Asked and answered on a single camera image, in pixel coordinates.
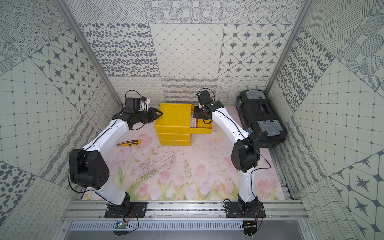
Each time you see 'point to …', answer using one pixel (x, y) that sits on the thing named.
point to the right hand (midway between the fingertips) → (197, 115)
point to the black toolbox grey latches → (259, 118)
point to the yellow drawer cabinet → (173, 126)
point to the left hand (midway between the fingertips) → (160, 112)
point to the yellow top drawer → (202, 128)
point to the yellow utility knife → (129, 143)
